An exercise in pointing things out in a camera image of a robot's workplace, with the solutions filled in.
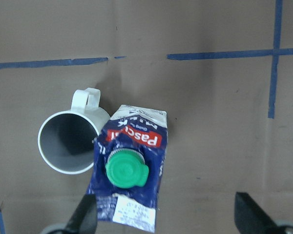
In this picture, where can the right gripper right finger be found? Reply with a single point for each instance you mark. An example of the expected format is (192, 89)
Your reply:
(250, 218)

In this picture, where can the white mug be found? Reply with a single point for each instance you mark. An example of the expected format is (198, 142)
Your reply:
(66, 139)

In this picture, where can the blue white milk carton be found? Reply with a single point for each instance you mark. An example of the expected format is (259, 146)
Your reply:
(129, 156)

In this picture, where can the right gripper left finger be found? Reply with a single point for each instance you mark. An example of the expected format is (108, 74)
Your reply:
(84, 219)

